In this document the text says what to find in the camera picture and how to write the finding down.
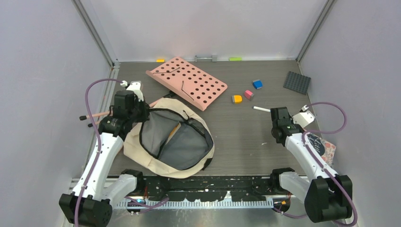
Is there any floral cover small book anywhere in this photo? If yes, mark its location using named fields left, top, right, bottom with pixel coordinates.
left=307, top=133, right=336, bottom=166

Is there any cream canvas backpack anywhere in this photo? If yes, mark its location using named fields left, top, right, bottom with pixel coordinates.
left=123, top=98, right=215, bottom=179

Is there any orange treehouse book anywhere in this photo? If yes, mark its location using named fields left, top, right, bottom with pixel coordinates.
left=163, top=122, right=182, bottom=145

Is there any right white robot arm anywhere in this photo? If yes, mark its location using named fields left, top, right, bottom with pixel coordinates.
left=269, top=105, right=357, bottom=223

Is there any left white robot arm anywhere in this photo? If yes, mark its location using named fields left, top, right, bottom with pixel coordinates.
left=59, top=90, right=149, bottom=227

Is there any blue capped white marker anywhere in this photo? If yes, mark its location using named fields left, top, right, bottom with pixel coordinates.
left=253, top=106, right=270, bottom=113

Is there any dark grey studded plate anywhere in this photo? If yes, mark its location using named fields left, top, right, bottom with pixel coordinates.
left=283, top=71, right=311, bottom=95

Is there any pink eraser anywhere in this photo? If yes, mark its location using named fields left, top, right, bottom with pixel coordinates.
left=244, top=90, right=254, bottom=101

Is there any blue eraser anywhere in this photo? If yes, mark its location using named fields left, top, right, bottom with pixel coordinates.
left=252, top=79, right=263, bottom=89

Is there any yellow eraser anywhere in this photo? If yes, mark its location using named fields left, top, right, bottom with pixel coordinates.
left=232, top=95, right=243, bottom=104

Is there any pink music stand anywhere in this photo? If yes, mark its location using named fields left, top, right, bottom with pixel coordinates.
left=79, top=55, right=228, bottom=128

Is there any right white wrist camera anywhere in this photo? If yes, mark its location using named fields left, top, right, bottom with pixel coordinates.
left=292, top=105, right=315, bottom=128

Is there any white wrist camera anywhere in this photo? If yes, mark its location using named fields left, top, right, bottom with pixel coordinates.
left=120, top=80, right=145, bottom=102
left=292, top=105, right=315, bottom=128

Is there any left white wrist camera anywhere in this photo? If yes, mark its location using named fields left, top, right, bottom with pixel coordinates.
left=120, top=80, right=145, bottom=102

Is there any metal wall bracket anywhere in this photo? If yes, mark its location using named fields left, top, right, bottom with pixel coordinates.
left=194, top=55, right=218, bottom=62

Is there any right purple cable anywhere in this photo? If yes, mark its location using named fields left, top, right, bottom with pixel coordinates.
left=272, top=102, right=358, bottom=227

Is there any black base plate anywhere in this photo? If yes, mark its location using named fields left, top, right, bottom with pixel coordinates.
left=128, top=175, right=289, bottom=202

